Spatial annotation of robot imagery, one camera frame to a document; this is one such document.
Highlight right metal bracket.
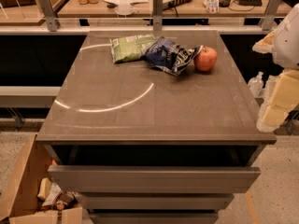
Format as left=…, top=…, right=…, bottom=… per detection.
left=259, top=0, right=281, bottom=31

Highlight left metal bracket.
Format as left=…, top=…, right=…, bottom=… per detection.
left=38, top=0, right=60, bottom=32

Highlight snack items in box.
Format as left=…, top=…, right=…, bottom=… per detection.
left=37, top=178, right=77, bottom=211

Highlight cardboard box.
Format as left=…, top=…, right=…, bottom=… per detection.
left=0, top=135, right=83, bottom=224

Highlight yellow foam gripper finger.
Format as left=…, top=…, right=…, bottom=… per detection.
left=256, top=69, right=299, bottom=133

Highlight wooden desk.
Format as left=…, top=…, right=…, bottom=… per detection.
left=57, top=0, right=293, bottom=19

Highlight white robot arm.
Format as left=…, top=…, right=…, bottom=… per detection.
left=253, top=4, right=299, bottom=133

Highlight green jalapeno chip bag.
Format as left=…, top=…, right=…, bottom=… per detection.
left=110, top=35, right=156, bottom=63

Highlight open top drawer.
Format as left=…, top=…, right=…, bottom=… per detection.
left=49, top=165, right=261, bottom=194

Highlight red apple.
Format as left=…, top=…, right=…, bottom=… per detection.
left=193, top=46, right=218, bottom=72

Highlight blue chip bag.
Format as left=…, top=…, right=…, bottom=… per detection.
left=144, top=36, right=204, bottom=77

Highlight grey drawer cabinet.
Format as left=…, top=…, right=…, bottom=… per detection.
left=36, top=31, right=276, bottom=224

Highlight colourful small box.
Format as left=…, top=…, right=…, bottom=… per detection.
left=204, top=0, right=219, bottom=13

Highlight clear plastic bottle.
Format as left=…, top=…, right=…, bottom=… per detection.
left=248, top=72, right=263, bottom=96

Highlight grey power strip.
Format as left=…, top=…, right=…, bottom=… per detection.
left=163, top=0, right=192, bottom=10

